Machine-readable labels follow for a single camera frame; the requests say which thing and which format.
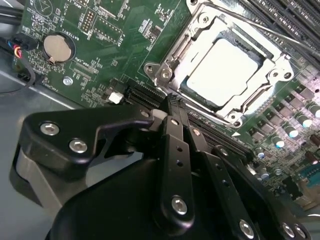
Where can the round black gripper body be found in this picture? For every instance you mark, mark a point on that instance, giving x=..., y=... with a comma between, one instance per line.
x=112, y=212

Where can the metal socket cover frame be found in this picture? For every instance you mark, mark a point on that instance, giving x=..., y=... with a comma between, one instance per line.
x=265, y=75

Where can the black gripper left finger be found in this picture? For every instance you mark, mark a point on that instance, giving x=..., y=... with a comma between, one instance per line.
x=62, y=130

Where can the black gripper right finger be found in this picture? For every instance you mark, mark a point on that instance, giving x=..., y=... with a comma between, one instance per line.
x=217, y=170

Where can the silver-topped green CPU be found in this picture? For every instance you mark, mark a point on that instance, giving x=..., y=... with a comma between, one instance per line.
x=222, y=70

